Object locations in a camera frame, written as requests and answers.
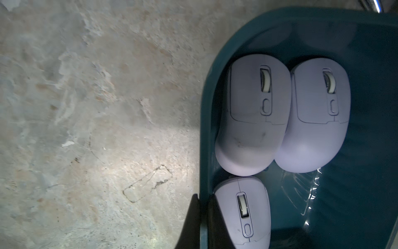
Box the purple slim mouse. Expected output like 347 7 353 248
215 176 271 249

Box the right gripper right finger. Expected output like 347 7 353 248
207 195 235 249

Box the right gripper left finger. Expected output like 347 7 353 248
175 194 201 249

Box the purple rounded mouse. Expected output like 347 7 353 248
215 54 292 176
275 58 351 173

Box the dark teal storage box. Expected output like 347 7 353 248
199 7 398 249

